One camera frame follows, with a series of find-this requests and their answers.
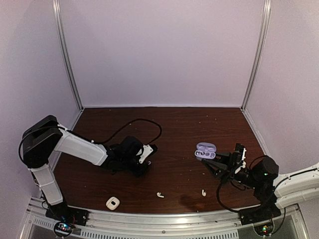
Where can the left aluminium frame post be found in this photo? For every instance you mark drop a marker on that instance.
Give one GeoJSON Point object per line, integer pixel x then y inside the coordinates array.
{"type": "Point", "coordinates": [65, 54]}

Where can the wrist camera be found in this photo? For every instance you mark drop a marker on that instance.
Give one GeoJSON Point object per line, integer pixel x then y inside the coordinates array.
{"type": "Point", "coordinates": [240, 154]}
{"type": "Point", "coordinates": [145, 152]}

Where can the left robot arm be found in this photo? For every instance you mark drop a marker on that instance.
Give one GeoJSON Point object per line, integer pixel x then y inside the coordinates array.
{"type": "Point", "coordinates": [47, 136]}

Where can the right aluminium frame post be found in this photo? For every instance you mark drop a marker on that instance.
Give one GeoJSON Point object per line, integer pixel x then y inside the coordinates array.
{"type": "Point", "coordinates": [265, 20]}

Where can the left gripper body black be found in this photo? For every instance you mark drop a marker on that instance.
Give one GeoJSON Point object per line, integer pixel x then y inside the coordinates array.
{"type": "Point", "coordinates": [137, 172]}

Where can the cream white charging case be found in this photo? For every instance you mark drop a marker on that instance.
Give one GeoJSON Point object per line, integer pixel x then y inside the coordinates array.
{"type": "Point", "coordinates": [112, 203]}

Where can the lavender earbud charging case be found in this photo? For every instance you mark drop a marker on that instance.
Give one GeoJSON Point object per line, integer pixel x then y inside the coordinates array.
{"type": "Point", "coordinates": [208, 148]}

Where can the aluminium frame post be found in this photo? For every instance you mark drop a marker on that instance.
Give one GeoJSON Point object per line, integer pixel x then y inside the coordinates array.
{"type": "Point", "coordinates": [265, 20]}
{"type": "Point", "coordinates": [65, 54]}

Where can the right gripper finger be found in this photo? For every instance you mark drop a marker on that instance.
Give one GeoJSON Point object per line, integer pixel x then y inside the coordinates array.
{"type": "Point", "coordinates": [222, 156]}
{"type": "Point", "coordinates": [214, 167]}

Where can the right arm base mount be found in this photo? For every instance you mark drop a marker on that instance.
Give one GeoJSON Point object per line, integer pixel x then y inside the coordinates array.
{"type": "Point", "coordinates": [261, 217]}

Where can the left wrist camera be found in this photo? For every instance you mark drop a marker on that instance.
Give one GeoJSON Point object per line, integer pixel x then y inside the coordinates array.
{"type": "Point", "coordinates": [145, 152]}

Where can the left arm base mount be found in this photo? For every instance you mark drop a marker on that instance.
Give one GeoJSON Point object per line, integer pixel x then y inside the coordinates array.
{"type": "Point", "coordinates": [67, 218]}

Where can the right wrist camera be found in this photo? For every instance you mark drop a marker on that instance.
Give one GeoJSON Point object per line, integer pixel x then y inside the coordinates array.
{"type": "Point", "coordinates": [240, 154]}

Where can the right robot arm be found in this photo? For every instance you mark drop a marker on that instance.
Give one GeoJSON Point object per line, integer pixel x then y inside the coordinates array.
{"type": "Point", "coordinates": [273, 190]}

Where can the white earbud left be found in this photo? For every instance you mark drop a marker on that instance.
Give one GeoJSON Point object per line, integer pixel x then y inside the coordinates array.
{"type": "Point", "coordinates": [160, 195]}

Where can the front aluminium rail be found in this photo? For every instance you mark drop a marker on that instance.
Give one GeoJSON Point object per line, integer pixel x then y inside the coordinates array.
{"type": "Point", "coordinates": [203, 225]}

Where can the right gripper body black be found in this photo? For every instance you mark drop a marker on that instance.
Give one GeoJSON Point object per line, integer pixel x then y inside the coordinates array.
{"type": "Point", "coordinates": [232, 164]}

